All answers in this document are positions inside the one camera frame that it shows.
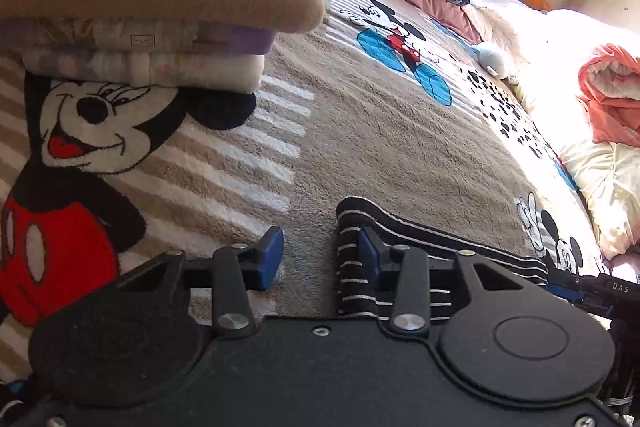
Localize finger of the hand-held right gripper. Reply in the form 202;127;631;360
546;268;586;305

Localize cream quilt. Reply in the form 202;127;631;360
510;9;640;260

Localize cartoon mouse printed blanket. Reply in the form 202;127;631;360
0;0;616;383

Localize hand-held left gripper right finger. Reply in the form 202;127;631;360
359;227;533;337

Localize white fluffy blanket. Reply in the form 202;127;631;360
462;0;551;82

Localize orange rolled quilt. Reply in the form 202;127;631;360
577;43;640;142

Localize cream fleece folded garment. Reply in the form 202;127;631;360
22;47;266;94

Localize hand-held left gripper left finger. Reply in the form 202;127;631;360
117;227;285;339

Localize white plush toy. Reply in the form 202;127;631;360
472;43;516;78

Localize black white striped pants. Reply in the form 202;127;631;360
336;196;551;325

